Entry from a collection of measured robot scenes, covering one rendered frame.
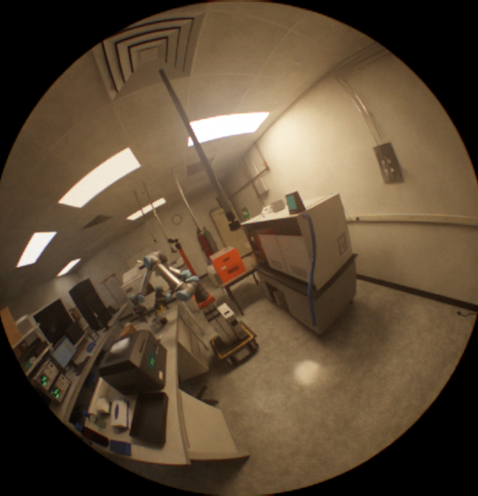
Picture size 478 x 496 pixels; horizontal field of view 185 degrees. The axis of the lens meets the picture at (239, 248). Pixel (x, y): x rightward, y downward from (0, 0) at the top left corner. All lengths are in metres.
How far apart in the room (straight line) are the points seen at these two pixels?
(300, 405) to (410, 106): 2.85
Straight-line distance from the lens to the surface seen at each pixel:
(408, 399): 1.82
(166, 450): 1.03
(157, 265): 1.31
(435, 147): 1.87
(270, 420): 1.71
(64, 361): 2.91
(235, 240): 5.11
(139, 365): 1.04
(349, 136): 1.98
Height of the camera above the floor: 1.64
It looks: 13 degrees down
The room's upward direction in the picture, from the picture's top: 25 degrees counter-clockwise
